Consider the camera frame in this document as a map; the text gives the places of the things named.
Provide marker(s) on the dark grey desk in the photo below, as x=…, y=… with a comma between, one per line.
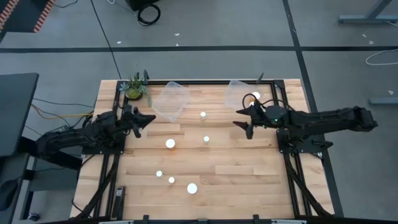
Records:
x=15, y=113

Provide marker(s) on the clear plastic bin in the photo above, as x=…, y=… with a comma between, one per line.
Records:
x=169, y=102
x=236, y=93

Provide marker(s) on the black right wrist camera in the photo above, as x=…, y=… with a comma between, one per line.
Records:
x=275, y=114

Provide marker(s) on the black desk with mouse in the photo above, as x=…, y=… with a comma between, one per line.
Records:
x=9, y=168

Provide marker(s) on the black box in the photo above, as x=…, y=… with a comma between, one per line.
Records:
x=140, y=3

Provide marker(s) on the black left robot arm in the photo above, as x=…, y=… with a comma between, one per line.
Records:
x=81, y=137

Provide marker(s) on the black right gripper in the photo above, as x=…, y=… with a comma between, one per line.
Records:
x=261, y=117

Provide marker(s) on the grey table leg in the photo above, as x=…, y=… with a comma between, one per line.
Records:
x=368, y=19

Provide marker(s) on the black orange-striped floor mat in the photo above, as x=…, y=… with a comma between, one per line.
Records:
x=28, y=15

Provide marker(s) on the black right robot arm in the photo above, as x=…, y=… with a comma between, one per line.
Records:
x=326, y=119

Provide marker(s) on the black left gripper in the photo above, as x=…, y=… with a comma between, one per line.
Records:
x=130, y=119

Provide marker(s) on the black power adapter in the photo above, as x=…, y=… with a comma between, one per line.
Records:
x=57, y=129

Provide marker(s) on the potted green succulent plant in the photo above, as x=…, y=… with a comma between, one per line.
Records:
x=133, y=90

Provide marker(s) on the grey floor foot bar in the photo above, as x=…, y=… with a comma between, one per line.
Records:
x=384, y=101

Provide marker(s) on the black aluminium table frame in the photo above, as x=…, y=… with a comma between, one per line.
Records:
x=202, y=82

